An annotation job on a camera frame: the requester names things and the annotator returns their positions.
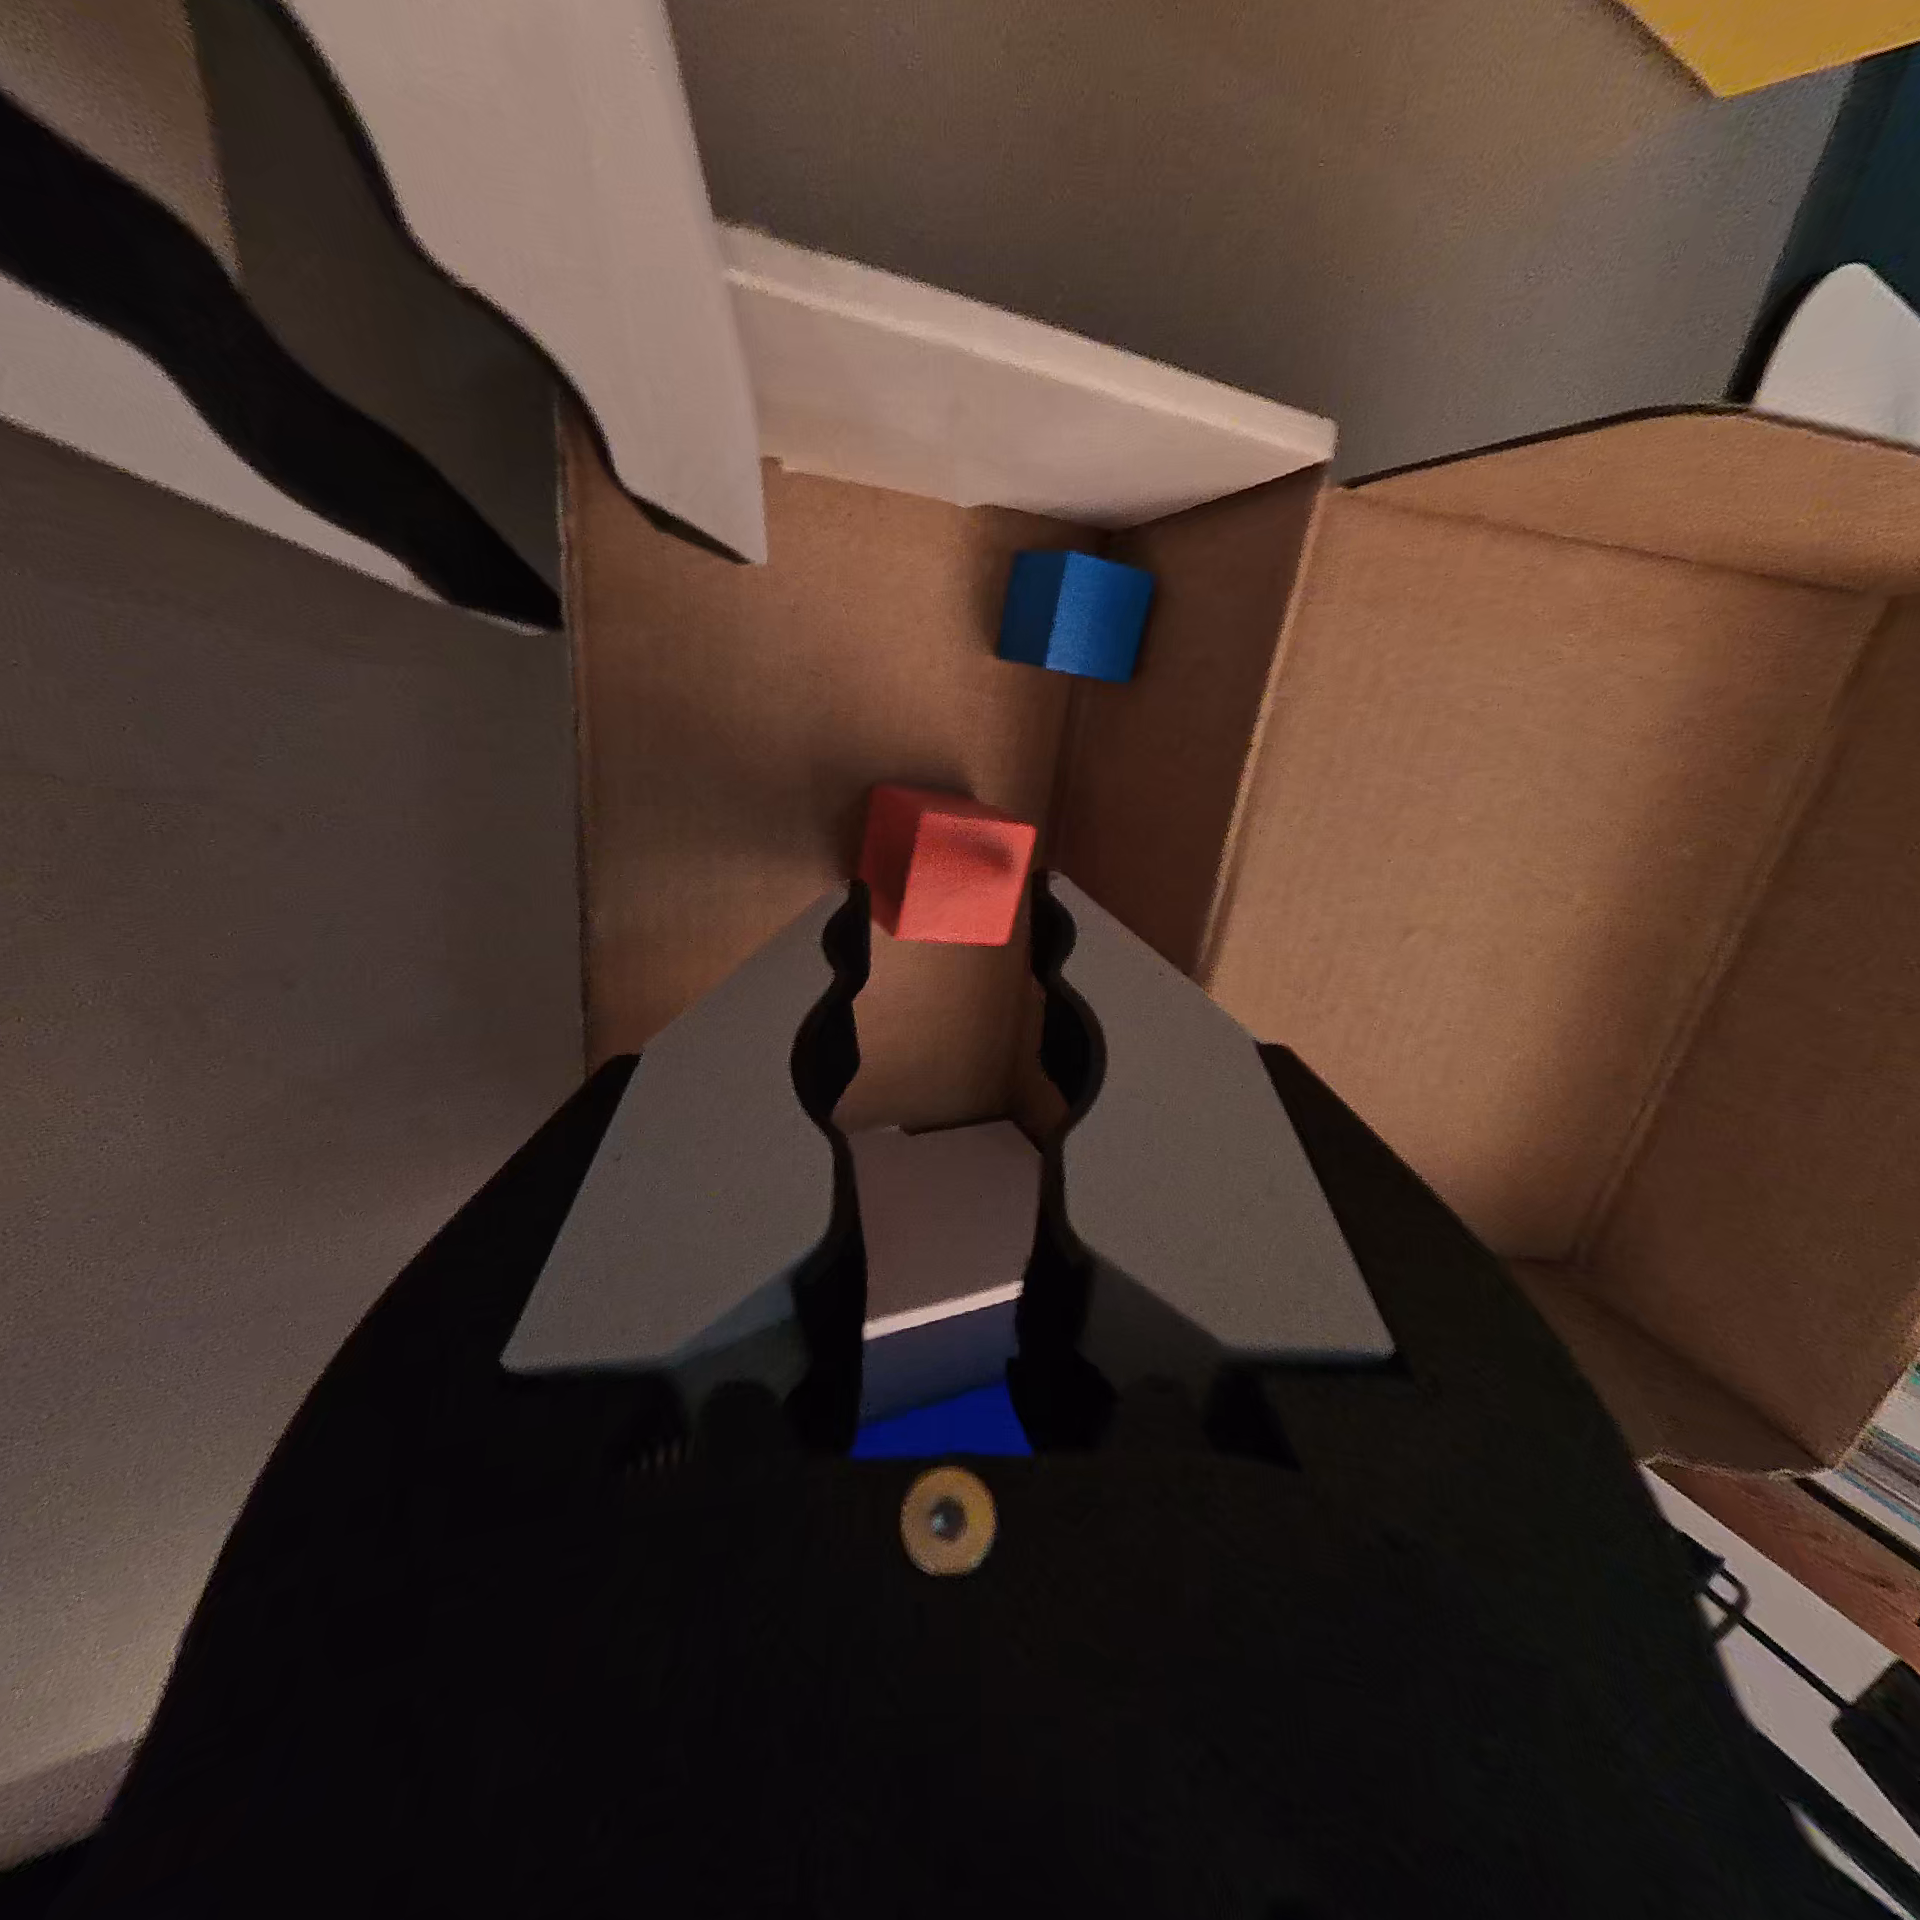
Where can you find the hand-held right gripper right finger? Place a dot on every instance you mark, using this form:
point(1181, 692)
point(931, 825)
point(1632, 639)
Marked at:
point(1215, 1214)

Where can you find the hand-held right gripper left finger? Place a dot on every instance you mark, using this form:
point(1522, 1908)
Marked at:
point(675, 1214)

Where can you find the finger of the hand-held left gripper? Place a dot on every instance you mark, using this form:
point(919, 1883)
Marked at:
point(90, 383)
point(600, 224)

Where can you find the blue plastic bin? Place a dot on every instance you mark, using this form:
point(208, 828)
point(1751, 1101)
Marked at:
point(946, 1425)

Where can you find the red cube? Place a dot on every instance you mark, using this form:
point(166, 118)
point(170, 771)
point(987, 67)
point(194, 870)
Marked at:
point(955, 878)

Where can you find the white cardboard mailer box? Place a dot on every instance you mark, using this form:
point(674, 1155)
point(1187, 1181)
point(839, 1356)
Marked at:
point(1500, 825)

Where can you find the blue cube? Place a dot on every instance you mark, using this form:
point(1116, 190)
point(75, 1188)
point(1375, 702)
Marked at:
point(1080, 619)

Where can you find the yellow plastic bin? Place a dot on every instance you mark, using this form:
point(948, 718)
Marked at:
point(1770, 38)

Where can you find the white metal board stand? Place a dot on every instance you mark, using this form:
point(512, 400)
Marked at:
point(1852, 360)

